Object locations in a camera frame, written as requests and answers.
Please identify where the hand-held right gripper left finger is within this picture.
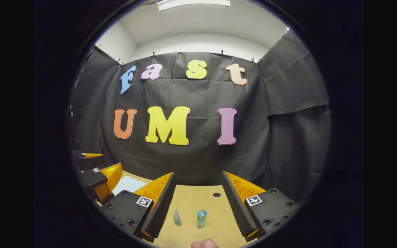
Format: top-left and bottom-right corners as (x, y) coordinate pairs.
(101, 172), (177, 243)

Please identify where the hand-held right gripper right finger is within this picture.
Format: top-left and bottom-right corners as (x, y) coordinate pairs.
(221, 171), (301, 242)

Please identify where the light blue suitcase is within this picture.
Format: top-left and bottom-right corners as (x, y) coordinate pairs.
(112, 176), (148, 197)

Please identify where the blue capped clear bottle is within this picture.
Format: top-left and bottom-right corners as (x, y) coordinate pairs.
(196, 210), (208, 230)

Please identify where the black backdrop cloth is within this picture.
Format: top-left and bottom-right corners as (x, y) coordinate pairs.
(70, 29), (330, 204)

